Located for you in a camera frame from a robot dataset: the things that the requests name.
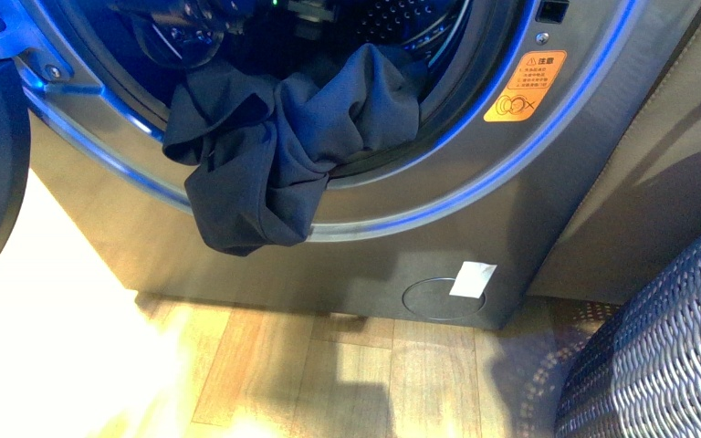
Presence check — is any dark navy garment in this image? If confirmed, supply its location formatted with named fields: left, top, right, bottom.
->
left=162, top=44, right=428, bottom=256

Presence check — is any grey front-load washing machine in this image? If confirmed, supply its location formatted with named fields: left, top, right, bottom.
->
left=0, top=0, right=701, bottom=331

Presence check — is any round drain filter cover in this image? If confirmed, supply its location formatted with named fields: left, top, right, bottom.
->
left=402, top=277, right=486, bottom=322

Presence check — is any white paper tag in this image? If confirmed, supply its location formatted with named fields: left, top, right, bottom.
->
left=449, top=261, right=497, bottom=299

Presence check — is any stainless steel perforated drum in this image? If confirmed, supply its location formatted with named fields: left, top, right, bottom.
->
left=109, top=1, right=470, bottom=69

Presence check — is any yellow warning sticker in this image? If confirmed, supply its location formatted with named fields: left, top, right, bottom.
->
left=483, top=50, right=568, bottom=122

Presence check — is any black rubber door gasket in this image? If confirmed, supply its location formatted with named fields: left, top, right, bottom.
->
left=52, top=1, right=521, bottom=178

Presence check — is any grey cabinet beside washer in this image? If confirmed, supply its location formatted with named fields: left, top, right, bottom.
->
left=529, top=14, right=701, bottom=304

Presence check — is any woven wicker laundry basket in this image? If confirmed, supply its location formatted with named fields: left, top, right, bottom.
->
left=554, top=237, right=701, bottom=437

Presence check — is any grey metal door hinge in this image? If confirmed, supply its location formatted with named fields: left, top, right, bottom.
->
left=0, top=1, right=74, bottom=82

